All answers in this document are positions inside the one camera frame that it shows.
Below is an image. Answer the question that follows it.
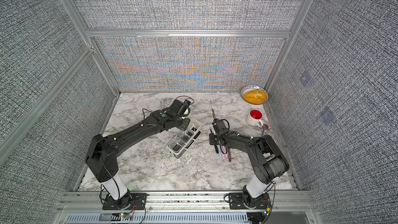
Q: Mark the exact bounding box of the cream toothbrush holder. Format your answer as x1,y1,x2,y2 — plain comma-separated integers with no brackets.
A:
167,118,202,159

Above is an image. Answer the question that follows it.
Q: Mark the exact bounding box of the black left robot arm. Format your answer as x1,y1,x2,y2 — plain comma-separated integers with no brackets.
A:
85,99,194,204

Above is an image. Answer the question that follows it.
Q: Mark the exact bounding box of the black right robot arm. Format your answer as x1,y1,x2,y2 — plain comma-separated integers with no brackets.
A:
209,118,290,208

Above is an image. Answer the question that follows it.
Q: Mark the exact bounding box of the light blue toothbrush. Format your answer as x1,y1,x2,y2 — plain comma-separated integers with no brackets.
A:
217,145,222,158

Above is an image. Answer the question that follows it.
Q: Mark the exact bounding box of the clear plastic cup right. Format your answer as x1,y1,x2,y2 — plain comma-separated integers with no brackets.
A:
177,129,194,143

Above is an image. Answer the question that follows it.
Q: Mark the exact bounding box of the white mug red inside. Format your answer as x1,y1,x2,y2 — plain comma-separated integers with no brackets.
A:
247,110,264,127

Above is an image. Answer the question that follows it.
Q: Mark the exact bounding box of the iridescent purple blue spoon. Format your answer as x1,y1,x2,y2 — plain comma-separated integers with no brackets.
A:
261,124,269,137

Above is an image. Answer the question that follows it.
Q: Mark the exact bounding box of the patterned white bowl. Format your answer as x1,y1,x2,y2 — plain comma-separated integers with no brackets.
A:
240,85,268,105

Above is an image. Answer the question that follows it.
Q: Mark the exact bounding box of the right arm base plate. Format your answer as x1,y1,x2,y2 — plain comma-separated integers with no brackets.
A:
227,193,272,210

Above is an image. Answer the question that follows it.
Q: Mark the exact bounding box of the white vented cable duct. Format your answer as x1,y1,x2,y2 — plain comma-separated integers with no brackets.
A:
65,212,249,224

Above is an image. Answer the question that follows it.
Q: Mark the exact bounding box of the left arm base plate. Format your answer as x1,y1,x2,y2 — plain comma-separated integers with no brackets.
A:
102,192,148,211

